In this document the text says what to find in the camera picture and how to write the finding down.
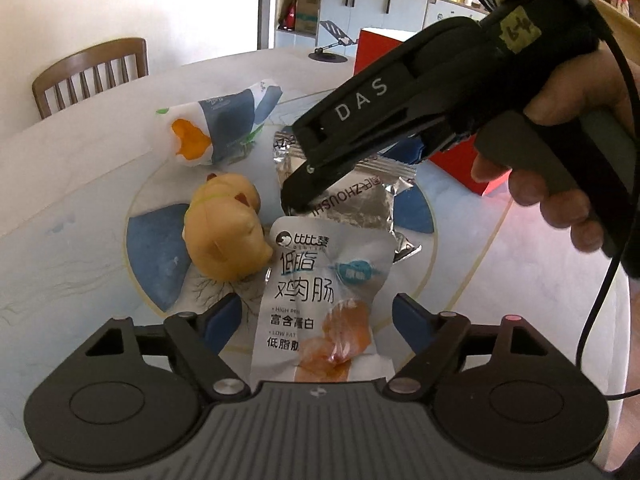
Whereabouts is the white orange sausage packet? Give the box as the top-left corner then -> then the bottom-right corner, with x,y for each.
250,216 -> 396,383

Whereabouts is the white storage cabinet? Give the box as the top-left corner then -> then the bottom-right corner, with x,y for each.
317,0 -> 431,43

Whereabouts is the white marble desktop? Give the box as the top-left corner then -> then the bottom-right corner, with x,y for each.
0,40 -> 636,480

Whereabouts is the black cable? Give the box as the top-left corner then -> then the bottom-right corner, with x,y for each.
575,30 -> 640,401

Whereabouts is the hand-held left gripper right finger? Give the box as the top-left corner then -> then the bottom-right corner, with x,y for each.
384,292 -> 551,403

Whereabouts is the yellow plush toy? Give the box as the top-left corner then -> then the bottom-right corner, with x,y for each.
182,172 -> 275,282

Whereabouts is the black folding stand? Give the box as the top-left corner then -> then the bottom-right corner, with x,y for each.
308,20 -> 362,63

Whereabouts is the silver foil packet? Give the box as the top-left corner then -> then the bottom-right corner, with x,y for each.
272,130 -> 423,263

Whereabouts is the white stickered sideboard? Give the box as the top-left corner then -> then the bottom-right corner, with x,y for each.
422,0 -> 493,31

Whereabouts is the brown wooden chair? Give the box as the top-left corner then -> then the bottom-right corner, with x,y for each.
32,37 -> 149,121

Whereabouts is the brown cardboard box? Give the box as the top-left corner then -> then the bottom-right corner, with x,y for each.
295,0 -> 319,33

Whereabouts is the white blue snack bag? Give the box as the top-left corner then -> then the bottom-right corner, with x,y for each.
156,78 -> 285,167

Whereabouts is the person's right hand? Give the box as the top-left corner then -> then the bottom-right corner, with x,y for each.
470,42 -> 640,277

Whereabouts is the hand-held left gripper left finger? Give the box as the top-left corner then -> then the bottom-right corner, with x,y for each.
85,292 -> 251,403

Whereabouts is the red cardboard box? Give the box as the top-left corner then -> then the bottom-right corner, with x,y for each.
354,27 -> 511,197

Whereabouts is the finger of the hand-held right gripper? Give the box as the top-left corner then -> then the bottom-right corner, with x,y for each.
406,130 -> 458,165
280,115 -> 458,217

